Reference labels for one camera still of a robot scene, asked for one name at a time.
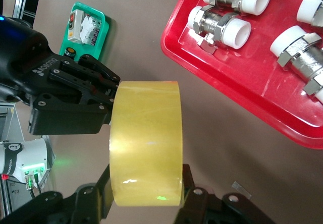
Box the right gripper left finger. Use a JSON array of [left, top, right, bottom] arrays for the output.
[[0, 163, 115, 224]]

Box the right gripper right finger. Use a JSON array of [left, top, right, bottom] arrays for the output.
[[174, 163, 276, 224]]

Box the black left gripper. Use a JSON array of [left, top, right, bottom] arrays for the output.
[[0, 16, 121, 136]]

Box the yellow packing tape roll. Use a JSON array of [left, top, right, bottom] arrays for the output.
[[109, 80, 183, 207]]

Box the small clear tape piece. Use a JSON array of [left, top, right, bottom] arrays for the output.
[[231, 181, 253, 200]]

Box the green plastic tray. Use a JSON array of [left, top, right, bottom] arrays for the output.
[[59, 2, 112, 63]]

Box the red tray holding valves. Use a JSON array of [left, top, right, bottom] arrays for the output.
[[160, 0, 323, 150]]

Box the white circuit breaker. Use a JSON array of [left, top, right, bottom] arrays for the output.
[[80, 14, 102, 46]]

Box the black table cable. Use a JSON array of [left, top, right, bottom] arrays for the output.
[[32, 173, 43, 197]]

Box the grey switch box red button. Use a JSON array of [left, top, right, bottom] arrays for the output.
[[67, 9, 85, 44]]

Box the aluminium table edge rail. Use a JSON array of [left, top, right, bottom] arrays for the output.
[[12, 0, 42, 30]]

